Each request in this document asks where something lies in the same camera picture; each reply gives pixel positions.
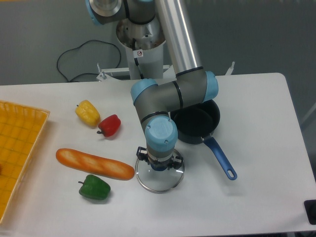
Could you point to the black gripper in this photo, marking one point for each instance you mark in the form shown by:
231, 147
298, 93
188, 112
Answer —
155, 163

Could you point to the glass lid with blue knob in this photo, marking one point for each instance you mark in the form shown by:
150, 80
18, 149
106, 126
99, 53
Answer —
159, 181

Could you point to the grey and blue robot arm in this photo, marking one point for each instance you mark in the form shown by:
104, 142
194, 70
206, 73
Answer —
163, 59

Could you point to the toy baguette bread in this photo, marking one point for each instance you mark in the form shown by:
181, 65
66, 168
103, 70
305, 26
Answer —
94, 164

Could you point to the red toy bell pepper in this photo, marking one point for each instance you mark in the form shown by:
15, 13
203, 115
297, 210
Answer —
109, 126

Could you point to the green toy bell pepper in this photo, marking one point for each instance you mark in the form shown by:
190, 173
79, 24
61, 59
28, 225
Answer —
94, 188

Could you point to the yellow toy bell pepper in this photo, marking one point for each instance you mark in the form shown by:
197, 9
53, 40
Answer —
87, 113

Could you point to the yellow plastic basket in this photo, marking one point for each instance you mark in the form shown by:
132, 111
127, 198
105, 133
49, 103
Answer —
20, 129

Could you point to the black object at table edge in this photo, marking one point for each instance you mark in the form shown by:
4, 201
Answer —
310, 208

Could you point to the black saucepan with blue handle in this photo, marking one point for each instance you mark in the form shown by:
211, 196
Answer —
196, 125

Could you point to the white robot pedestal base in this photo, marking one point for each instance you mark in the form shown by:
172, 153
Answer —
143, 46

